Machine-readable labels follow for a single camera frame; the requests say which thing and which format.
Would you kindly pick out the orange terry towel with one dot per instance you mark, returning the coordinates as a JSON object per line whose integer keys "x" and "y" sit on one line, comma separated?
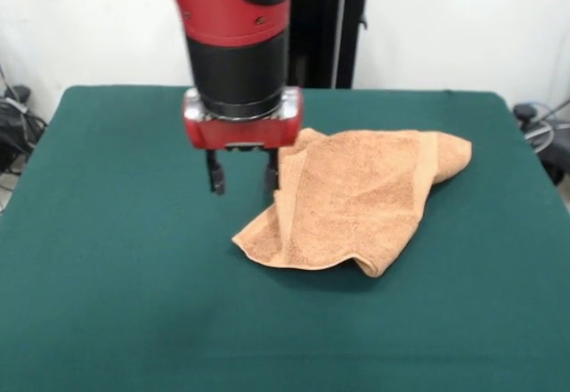
{"x": 356, "y": 196}

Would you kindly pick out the dark green table cloth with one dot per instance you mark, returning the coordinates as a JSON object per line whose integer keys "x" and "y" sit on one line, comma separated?
{"x": 133, "y": 298}

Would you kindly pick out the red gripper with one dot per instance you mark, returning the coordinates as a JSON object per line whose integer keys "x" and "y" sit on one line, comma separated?
{"x": 242, "y": 133}

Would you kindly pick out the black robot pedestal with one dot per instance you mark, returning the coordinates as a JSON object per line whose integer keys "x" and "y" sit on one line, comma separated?
{"x": 325, "y": 22}

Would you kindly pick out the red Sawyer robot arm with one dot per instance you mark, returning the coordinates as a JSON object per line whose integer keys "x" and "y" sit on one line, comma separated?
{"x": 231, "y": 18}

